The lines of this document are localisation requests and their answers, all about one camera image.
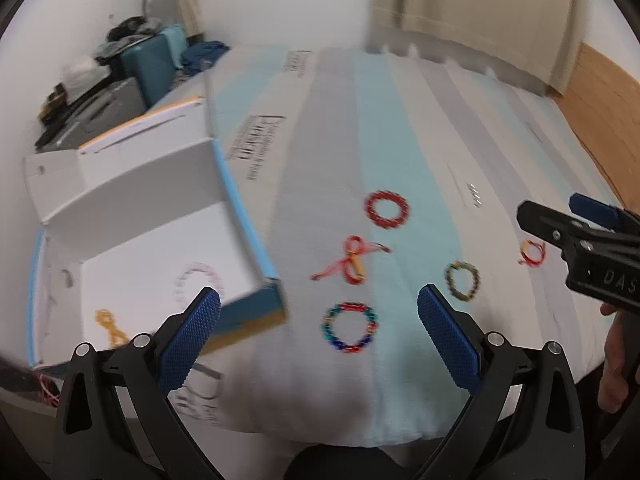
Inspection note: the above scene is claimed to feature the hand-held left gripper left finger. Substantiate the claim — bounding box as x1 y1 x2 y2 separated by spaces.
52 286 226 480

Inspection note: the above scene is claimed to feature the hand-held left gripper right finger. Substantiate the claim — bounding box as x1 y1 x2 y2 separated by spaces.
416 283 586 480

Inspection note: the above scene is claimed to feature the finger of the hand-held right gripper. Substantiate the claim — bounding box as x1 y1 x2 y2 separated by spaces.
569 193 640 235
517 199 640 261

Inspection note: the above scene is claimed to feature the orange red string bracelet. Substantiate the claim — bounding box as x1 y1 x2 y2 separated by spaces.
517 238 547 266

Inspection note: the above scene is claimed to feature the green multicolour bead bracelet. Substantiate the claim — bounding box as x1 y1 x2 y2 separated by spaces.
443 260 481 303

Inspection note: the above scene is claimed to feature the pink bead bracelet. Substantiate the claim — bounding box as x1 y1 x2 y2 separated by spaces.
174 261 227 307

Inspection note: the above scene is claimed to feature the white cardboard box blue edge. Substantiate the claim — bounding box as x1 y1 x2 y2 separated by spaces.
22 72 291 368

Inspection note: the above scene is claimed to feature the blue multicolour bead bracelet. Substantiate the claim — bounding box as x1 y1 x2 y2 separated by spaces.
320 301 379 355

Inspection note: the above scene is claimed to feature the red and yellow string bracelet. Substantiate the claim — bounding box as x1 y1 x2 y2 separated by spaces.
309 235 394 286

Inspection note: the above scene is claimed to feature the red bead bracelet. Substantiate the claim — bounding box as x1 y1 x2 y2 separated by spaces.
363 189 410 230

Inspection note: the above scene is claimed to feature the person's right hand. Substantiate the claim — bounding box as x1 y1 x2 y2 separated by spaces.
597 302 632 413

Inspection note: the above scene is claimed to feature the striped blanket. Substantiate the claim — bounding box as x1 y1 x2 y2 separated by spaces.
165 42 623 450

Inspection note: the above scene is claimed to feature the beige curtain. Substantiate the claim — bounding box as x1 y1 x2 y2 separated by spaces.
369 0 587 97

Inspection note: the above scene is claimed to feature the grey plastic case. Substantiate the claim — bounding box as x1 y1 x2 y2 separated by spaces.
34 77 149 154

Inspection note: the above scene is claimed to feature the teal suitcase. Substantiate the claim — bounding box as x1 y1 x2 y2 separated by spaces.
120 25 189 109

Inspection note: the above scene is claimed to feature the dark blue cloth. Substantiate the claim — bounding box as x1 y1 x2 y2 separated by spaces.
180 40 231 74

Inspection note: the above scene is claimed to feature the white plastic bag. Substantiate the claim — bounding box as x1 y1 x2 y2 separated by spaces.
62 56 112 92

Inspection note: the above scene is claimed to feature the dark clothes pile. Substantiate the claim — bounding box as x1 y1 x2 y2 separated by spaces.
95 16 164 63

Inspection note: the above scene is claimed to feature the red orange cord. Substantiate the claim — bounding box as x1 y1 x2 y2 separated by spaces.
37 374 62 407

